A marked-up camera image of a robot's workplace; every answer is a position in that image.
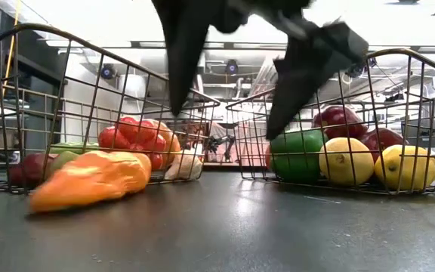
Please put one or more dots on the small yellow lemon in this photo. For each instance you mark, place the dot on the small yellow lemon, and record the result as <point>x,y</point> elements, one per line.
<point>347,166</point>

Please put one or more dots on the person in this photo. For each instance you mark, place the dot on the person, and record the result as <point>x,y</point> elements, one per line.
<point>195,132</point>

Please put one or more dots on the large yellow lemon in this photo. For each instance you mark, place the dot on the large yellow lemon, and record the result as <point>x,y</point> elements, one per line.
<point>410,170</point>

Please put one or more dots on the small background robot arm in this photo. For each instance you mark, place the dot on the small background robot arm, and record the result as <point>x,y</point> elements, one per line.
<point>219,143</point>

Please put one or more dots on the green bell pepper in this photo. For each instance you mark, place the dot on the green bell pepper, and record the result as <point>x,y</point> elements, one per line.
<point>297,160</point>

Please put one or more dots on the dark red apple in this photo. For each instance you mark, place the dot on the dark red apple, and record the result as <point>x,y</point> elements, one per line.
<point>340,119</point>

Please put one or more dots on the red ribbed tomato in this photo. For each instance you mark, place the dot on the red ribbed tomato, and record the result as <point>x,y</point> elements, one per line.
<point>134,136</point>

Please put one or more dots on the dark background monitor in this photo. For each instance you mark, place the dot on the dark background monitor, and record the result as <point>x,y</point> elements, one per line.
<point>423,134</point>

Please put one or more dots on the silver ceiling ducts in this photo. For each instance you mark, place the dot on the silver ceiling ducts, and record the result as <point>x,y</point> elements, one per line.
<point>263,73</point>

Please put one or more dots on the orange carrot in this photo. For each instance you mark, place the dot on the orange carrot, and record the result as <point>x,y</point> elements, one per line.
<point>89,181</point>

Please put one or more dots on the black ceiling device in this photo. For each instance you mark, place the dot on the black ceiling device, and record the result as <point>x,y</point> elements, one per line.
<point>357,70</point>

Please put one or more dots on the red pepper with green end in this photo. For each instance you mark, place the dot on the red pepper with green end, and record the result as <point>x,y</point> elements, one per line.
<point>32,168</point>

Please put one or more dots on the black round ceiling camera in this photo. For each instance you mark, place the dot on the black round ceiling camera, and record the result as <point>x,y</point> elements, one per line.
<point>232,67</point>
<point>107,72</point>

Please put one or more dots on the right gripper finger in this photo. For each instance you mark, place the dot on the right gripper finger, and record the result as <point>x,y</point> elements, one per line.
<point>185,49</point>
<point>308,72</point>

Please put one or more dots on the white garlic bulb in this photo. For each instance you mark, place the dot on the white garlic bulb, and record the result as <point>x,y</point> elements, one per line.
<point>183,168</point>

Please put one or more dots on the bright red apple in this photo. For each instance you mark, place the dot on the bright red apple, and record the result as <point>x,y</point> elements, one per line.
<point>385,138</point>

